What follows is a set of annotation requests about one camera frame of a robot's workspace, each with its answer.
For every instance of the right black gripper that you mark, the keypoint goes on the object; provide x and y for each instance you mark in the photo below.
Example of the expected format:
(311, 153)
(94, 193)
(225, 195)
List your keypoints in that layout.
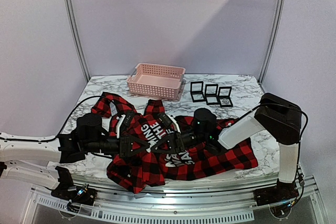
(177, 142)

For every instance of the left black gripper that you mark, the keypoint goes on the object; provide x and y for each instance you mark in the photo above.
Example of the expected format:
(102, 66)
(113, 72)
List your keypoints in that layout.
(132, 152)

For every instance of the red black plaid shirt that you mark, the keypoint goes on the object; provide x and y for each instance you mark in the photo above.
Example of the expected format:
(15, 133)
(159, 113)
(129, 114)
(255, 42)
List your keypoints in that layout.
(153, 169)

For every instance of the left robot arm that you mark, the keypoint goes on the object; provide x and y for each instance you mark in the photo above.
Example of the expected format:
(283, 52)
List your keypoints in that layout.
(89, 136)

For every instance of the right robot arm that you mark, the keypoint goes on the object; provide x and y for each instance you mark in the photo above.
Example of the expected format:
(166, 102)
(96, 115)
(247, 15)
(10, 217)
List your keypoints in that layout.
(281, 118)

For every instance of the pink plastic basket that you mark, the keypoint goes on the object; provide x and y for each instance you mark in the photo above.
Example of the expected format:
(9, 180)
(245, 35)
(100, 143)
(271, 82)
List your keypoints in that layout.
(154, 80)

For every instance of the black display box left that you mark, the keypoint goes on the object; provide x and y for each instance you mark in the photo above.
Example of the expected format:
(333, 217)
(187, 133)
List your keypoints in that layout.
(196, 91)

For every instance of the black display box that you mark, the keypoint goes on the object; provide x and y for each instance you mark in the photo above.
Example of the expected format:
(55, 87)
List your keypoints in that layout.
(196, 91)
(211, 91)
(224, 93)

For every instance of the black display box middle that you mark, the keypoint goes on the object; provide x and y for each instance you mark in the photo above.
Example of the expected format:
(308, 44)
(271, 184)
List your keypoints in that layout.
(211, 91)

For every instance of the black display box right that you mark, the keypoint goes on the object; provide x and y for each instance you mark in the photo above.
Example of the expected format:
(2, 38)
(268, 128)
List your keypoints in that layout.
(224, 93)

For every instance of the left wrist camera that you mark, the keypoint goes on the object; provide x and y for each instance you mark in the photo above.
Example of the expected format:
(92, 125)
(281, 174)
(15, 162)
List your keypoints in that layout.
(123, 123)

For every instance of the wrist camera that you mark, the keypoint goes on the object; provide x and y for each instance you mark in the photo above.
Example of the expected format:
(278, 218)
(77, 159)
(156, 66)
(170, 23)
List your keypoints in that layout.
(168, 121)
(123, 123)

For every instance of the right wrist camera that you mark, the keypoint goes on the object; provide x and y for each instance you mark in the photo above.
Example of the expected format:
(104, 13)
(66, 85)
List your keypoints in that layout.
(168, 121)

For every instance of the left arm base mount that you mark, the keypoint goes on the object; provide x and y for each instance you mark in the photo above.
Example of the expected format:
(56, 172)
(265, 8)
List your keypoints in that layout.
(75, 195)

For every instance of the aluminium front rail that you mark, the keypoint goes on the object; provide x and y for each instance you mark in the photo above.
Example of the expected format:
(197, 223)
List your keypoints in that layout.
(231, 197)

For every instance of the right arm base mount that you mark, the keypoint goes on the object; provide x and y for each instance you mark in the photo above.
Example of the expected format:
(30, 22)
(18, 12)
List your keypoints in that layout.
(280, 198)

